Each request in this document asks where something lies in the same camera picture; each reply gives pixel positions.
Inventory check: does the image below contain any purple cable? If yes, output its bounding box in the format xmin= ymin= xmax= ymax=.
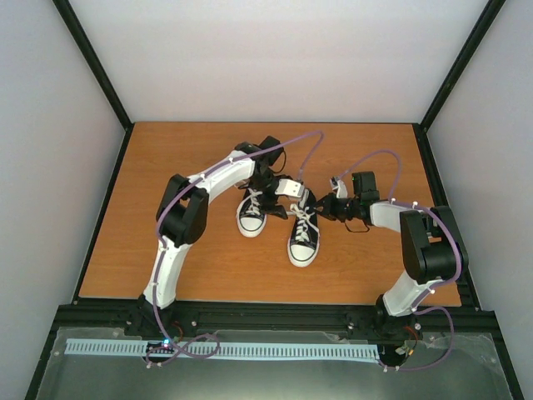
xmin=153 ymin=130 xmax=325 ymax=368
xmin=339 ymin=149 xmax=466 ymax=373

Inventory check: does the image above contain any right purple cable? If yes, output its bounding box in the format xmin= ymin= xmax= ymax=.
xmin=339 ymin=149 xmax=466 ymax=373

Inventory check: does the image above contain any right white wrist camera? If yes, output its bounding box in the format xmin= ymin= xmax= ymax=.
xmin=330 ymin=177 xmax=348 ymax=198

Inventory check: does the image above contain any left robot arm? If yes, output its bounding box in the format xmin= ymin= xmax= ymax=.
xmin=141 ymin=136 xmax=288 ymax=336

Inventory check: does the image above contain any white shoelace of sneaker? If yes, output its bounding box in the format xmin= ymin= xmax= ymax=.
xmin=237 ymin=188 xmax=266 ymax=220
xmin=289 ymin=203 xmax=320 ymax=248

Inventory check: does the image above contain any black sneaker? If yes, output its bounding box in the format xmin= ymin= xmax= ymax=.
xmin=287 ymin=188 xmax=320 ymax=268
xmin=236 ymin=188 xmax=267 ymax=238

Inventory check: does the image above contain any right black frame post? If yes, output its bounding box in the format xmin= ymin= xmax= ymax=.
xmin=420 ymin=0 xmax=506 ymax=133

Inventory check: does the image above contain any left black frame post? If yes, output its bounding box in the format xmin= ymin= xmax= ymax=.
xmin=52 ymin=0 xmax=133 ymax=133

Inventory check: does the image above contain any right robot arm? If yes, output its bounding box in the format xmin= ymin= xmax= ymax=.
xmin=316 ymin=172 xmax=469 ymax=334

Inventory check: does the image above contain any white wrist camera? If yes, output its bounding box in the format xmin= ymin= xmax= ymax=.
xmin=274 ymin=178 xmax=306 ymax=198
xmin=330 ymin=177 xmax=348 ymax=198

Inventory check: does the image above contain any white slotted cable duct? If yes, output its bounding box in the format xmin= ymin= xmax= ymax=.
xmin=64 ymin=338 xmax=379 ymax=363

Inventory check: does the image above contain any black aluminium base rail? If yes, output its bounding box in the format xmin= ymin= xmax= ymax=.
xmin=52 ymin=300 xmax=501 ymax=340

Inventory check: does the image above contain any black frame post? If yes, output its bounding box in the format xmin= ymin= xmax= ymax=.
xmin=52 ymin=0 xmax=133 ymax=133
xmin=420 ymin=0 xmax=506 ymax=133

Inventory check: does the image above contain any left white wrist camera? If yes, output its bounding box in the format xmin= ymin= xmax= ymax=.
xmin=274 ymin=178 xmax=306 ymax=198

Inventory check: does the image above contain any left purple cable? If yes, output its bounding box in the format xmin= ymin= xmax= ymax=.
xmin=153 ymin=130 xmax=325 ymax=368

